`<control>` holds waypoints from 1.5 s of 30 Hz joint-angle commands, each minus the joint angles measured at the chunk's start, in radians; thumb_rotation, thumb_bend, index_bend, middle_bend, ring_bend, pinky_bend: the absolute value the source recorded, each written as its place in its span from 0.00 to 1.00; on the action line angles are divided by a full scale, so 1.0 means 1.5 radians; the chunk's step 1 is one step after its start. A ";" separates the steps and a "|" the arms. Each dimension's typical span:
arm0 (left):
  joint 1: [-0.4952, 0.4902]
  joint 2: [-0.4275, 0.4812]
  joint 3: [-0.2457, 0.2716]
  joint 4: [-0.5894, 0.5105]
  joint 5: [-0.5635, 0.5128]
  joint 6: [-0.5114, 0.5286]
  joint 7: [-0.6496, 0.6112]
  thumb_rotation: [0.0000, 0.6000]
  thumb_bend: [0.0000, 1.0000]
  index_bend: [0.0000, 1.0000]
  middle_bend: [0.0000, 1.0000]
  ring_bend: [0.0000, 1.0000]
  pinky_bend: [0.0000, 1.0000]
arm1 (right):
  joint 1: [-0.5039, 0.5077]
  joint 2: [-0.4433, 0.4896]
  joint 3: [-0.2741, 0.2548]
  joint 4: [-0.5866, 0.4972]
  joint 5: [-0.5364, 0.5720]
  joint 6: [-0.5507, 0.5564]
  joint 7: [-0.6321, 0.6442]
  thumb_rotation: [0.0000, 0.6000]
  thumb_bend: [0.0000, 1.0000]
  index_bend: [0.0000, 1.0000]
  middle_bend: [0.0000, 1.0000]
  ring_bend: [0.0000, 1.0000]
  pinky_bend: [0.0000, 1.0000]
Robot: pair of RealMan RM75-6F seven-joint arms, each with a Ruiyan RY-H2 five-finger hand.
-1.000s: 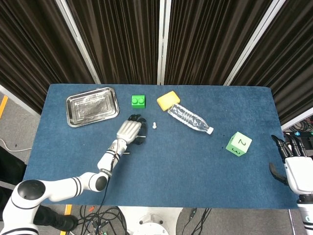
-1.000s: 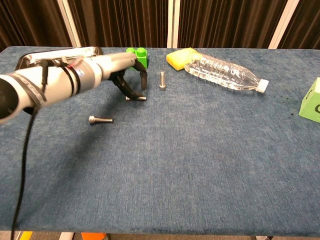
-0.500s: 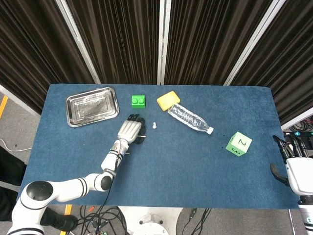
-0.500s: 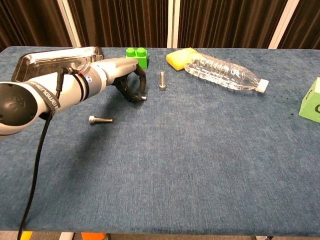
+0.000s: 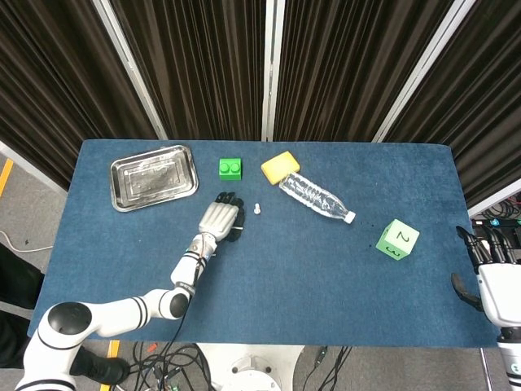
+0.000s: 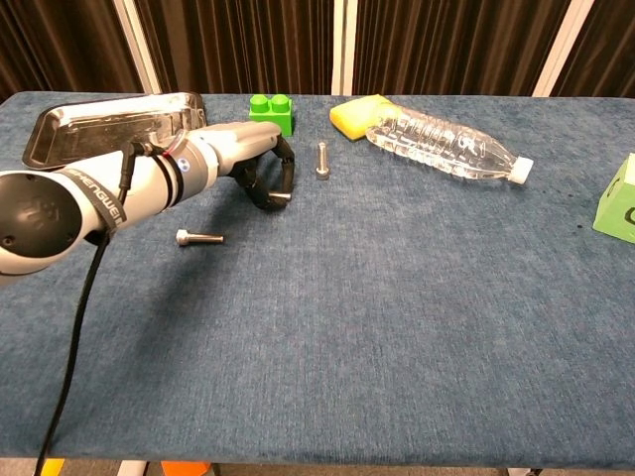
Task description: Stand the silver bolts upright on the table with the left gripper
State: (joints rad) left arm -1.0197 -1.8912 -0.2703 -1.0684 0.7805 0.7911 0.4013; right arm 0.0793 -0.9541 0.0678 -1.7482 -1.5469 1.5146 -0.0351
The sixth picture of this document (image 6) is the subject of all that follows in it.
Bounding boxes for left black-fingered robot hand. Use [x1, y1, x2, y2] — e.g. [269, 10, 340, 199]
[205, 120, 298, 212]

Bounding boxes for green toy building block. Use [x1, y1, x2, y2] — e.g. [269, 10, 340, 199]
[248, 93, 296, 138]

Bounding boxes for dark brown pleated curtain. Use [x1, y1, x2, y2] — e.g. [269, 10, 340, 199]
[351, 0, 572, 98]
[552, 0, 635, 99]
[0, 0, 143, 98]
[133, 0, 338, 96]

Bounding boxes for yellow sponge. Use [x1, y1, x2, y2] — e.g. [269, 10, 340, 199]
[329, 94, 393, 143]

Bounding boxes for stainless steel tray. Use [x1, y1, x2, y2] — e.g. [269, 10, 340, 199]
[21, 90, 207, 168]

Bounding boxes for clear plastic water bottle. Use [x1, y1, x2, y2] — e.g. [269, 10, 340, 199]
[364, 102, 536, 186]

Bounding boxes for blue felt table cloth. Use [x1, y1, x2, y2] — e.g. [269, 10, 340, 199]
[0, 91, 635, 470]

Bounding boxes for orange floor object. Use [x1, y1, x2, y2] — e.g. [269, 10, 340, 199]
[161, 461, 210, 476]

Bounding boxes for green numbered foam die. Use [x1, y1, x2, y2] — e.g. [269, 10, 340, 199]
[592, 152, 635, 245]

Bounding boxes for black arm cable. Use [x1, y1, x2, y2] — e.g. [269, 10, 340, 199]
[34, 141, 155, 476]

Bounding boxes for white frame post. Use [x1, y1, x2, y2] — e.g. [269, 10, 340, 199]
[330, 0, 355, 97]
[532, 0, 595, 98]
[112, 0, 163, 95]

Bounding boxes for black printed arm strap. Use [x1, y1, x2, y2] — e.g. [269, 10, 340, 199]
[57, 166, 126, 234]

